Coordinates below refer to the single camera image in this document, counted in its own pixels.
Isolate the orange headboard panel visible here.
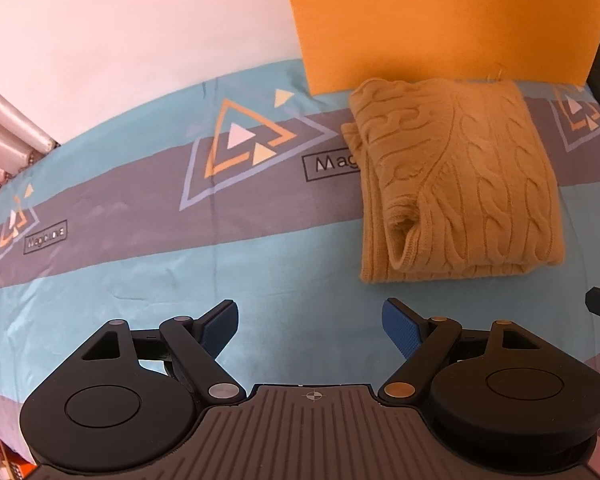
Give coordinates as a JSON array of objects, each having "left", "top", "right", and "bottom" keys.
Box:
[{"left": 290, "top": 0, "right": 600, "bottom": 94}]

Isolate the blue grey patterned bedsheet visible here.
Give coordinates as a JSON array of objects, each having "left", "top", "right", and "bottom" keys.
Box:
[{"left": 0, "top": 61, "right": 600, "bottom": 455}]

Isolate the tan cable-knit sweater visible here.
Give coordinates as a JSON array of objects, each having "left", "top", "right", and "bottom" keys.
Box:
[{"left": 341, "top": 79, "right": 566, "bottom": 283}]

